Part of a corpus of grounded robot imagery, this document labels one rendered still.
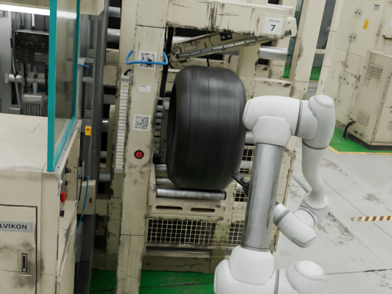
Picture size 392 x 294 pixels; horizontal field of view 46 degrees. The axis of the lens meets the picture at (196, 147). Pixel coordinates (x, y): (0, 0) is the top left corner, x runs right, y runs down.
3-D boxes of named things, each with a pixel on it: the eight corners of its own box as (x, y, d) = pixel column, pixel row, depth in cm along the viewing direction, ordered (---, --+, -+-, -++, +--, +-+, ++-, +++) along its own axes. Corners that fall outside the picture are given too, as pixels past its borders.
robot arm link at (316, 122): (330, 132, 176) (294, 126, 178) (340, 90, 165) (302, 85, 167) (331, 153, 166) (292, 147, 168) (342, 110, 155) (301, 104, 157)
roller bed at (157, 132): (125, 154, 262) (129, 103, 252) (125, 144, 276) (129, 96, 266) (160, 157, 265) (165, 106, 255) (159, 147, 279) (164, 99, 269)
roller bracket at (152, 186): (148, 205, 219) (150, 186, 215) (147, 171, 256) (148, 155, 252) (155, 206, 219) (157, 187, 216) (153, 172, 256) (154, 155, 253)
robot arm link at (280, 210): (274, 229, 204) (263, 220, 206) (286, 218, 209) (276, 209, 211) (280, 219, 197) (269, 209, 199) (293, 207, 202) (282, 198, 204)
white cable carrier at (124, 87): (114, 172, 224) (121, 75, 208) (115, 168, 229) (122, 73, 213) (123, 173, 225) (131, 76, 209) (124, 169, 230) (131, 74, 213)
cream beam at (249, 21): (164, 26, 227) (167, -5, 222) (162, 21, 250) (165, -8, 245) (284, 40, 236) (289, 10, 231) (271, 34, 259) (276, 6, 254)
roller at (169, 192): (154, 184, 224) (153, 192, 226) (154, 189, 220) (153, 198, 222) (225, 189, 229) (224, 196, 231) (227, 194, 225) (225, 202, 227)
